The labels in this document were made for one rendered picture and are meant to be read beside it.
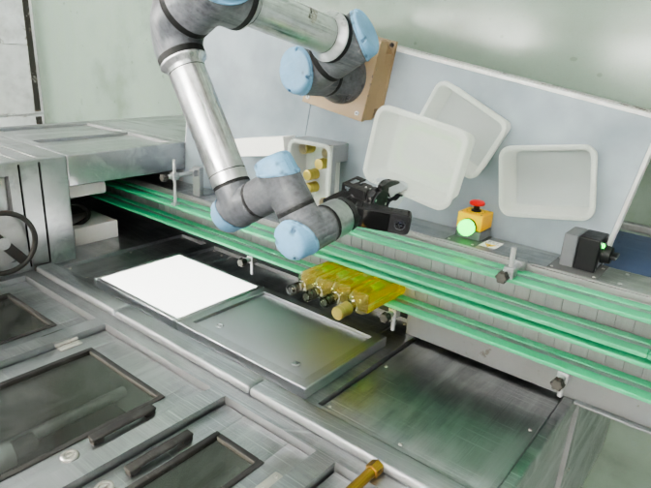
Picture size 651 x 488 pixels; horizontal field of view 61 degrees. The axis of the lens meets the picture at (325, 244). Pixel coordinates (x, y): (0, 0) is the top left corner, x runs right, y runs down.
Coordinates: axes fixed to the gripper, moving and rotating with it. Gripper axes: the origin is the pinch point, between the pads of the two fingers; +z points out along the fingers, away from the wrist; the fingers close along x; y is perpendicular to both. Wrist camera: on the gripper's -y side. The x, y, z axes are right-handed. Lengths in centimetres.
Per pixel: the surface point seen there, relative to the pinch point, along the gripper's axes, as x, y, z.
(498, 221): 16.8, -9.6, 34.2
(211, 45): -7, 110, 37
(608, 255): 12.0, -38.3, 28.6
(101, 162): 30, 121, -6
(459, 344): 46, -14, 17
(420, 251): 21.5, 0.4, 12.7
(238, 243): 48, 68, 11
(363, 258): 31.4, 17.5, 12.8
